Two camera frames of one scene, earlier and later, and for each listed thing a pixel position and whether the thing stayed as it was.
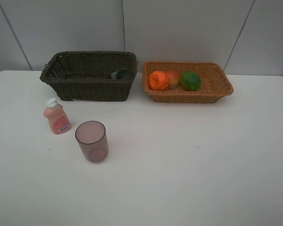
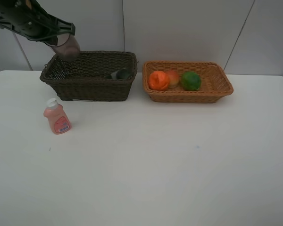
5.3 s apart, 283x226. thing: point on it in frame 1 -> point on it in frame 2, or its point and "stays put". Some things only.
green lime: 190,81 stays put
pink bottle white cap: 59,121 stays put
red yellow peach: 173,78 stays put
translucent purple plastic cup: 93,138 -> 68,47
